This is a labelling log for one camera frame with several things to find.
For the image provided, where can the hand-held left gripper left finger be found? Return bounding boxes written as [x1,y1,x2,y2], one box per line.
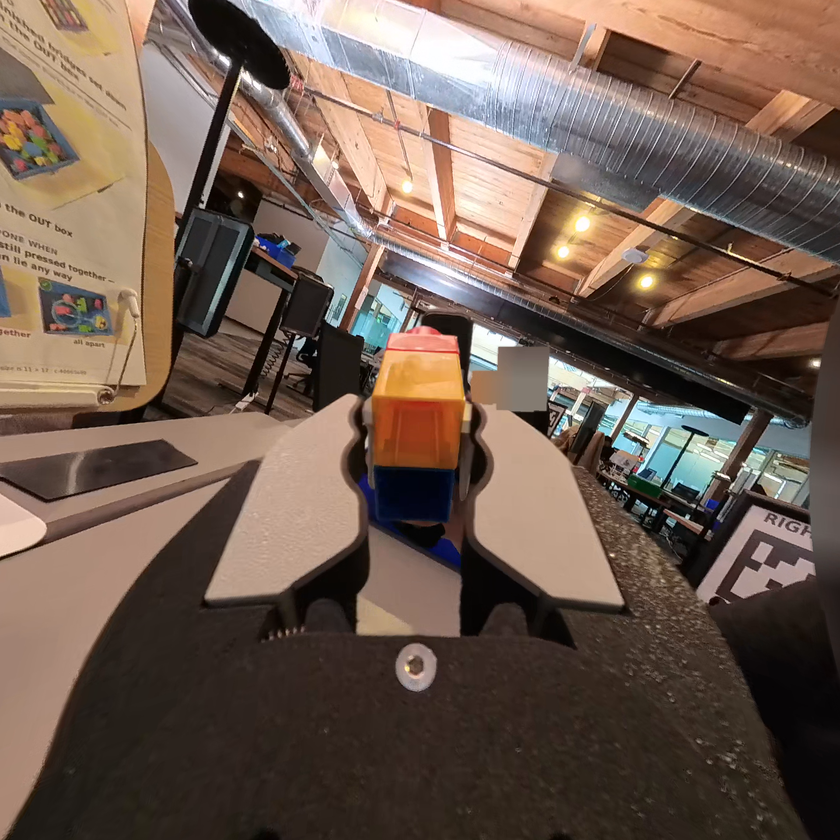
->
[203,394,370,631]

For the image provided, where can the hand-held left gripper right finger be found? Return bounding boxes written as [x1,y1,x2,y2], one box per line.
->
[461,400,626,632]

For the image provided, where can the red block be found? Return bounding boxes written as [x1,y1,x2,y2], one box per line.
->
[387,328,460,358]

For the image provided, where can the orange one-stud block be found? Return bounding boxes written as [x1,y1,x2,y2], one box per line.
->
[371,351,467,470]

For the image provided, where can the blue one-stud block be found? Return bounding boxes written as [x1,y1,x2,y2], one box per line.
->
[373,462,457,526]

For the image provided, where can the blue plastic bin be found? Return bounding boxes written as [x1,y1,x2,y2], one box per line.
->
[357,476,463,572]

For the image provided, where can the black desk monitor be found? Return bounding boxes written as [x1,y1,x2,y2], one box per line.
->
[281,276,334,337]

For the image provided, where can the wooden top standing desk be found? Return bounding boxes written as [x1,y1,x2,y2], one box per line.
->
[243,246,299,414]

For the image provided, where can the grey desk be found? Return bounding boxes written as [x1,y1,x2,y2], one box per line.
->
[0,410,368,788]

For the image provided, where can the black partition panel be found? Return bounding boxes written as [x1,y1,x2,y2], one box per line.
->
[314,322,364,413]

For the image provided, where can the brown coat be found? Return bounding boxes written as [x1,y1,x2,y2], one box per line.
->
[571,430,608,470]

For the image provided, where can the black floor lamp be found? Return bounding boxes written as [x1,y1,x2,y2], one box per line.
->
[172,0,293,368]
[659,424,715,493]

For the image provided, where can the blue storage bins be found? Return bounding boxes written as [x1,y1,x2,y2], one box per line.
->
[256,233,303,269]

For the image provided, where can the framed marker sign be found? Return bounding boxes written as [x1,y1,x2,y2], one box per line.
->
[682,489,818,605]

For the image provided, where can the black display on stand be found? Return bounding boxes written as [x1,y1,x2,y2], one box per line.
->
[176,209,256,339]

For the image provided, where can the person's black jacket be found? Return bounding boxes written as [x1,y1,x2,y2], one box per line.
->
[712,577,840,840]

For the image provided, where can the white document stand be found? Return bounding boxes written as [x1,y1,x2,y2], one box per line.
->
[0,289,142,559]

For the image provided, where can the rounded wooden board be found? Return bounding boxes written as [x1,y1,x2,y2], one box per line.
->
[0,0,177,416]

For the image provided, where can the printed instruction sheet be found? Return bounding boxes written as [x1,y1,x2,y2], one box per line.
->
[0,0,148,388]

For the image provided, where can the large corrugated silver duct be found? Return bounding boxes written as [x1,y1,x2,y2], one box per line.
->
[243,0,840,253]

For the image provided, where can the silver ceiling duct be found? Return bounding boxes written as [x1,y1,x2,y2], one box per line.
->
[226,62,811,421]

